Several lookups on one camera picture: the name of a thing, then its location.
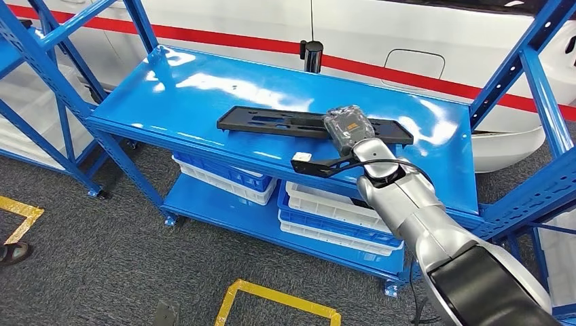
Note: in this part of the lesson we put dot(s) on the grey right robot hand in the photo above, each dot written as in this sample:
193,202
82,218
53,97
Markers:
348,128

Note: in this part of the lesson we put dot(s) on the long black plastic part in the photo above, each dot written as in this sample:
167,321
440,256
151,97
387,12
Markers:
234,122

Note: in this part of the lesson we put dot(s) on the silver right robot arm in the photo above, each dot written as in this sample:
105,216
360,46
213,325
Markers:
418,211

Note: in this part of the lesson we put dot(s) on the black plastic trim piece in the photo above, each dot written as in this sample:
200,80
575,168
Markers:
362,204

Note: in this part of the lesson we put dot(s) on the white car with red stripe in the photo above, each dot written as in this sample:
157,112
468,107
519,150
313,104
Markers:
225,22

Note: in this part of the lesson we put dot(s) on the person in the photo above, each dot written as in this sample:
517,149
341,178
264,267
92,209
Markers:
15,253

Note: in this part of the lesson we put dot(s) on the black right wrist camera bracket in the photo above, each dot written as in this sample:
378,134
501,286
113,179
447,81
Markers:
315,168

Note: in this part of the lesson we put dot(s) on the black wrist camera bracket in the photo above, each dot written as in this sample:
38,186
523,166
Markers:
165,315
315,168

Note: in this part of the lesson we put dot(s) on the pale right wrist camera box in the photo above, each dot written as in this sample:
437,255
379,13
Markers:
301,157

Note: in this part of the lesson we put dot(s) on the black stanchion post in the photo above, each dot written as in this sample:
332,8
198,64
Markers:
312,56

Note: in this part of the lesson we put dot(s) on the black left wrist camera bracket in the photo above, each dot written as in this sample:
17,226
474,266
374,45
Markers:
165,315

